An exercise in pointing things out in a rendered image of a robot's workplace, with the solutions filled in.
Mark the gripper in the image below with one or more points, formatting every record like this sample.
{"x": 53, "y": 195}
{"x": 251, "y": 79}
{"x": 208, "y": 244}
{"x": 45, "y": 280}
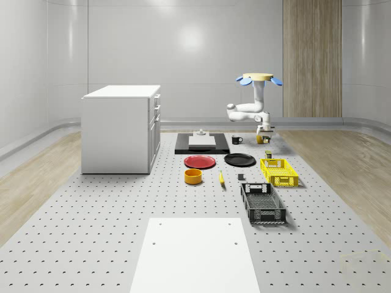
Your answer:
{"x": 265, "y": 130}

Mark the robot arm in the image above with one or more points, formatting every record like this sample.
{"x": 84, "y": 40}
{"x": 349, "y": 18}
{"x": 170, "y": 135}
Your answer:
{"x": 258, "y": 94}

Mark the yellow mug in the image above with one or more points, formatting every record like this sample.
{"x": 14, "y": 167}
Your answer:
{"x": 259, "y": 139}

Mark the flat-sided can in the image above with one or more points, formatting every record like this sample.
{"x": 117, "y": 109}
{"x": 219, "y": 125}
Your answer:
{"x": 268, "y": 154}

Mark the black mug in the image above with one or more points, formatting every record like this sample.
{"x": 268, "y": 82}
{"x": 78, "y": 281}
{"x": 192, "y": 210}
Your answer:
{"x": 236, "y": 140}

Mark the yellow basket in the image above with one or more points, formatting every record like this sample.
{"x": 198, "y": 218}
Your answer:
{"x": 263, "y": 166}

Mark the black plate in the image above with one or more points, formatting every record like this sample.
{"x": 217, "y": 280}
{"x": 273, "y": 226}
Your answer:
{"x": 239, "y": 159}

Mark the drone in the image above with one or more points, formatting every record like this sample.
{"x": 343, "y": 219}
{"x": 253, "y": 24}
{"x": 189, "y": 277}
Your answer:
{"x": 258, "y": 76}

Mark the banana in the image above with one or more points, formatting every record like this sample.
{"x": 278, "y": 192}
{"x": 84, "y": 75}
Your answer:
{"x": 221, "y": 179}

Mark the dark grey basket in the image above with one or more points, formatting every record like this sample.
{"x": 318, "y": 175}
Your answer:
{"x": 276, "y": 200}

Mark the red plate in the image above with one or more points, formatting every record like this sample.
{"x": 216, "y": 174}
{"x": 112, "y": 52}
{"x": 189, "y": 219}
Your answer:
{"x": 199, "y": 161}

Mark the black stove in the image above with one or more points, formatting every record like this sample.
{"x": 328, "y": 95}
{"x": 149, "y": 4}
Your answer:
{"x": 183, "y": 143}

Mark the yellow bowl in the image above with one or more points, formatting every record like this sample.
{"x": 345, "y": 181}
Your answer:
{"x": 193, "y": 179}

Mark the white board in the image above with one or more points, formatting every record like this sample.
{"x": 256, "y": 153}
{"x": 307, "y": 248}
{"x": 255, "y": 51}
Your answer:
{"x": 195, "y": 256}

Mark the white cabinet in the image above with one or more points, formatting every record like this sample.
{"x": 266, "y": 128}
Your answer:
{"x": 116, "y": 134}

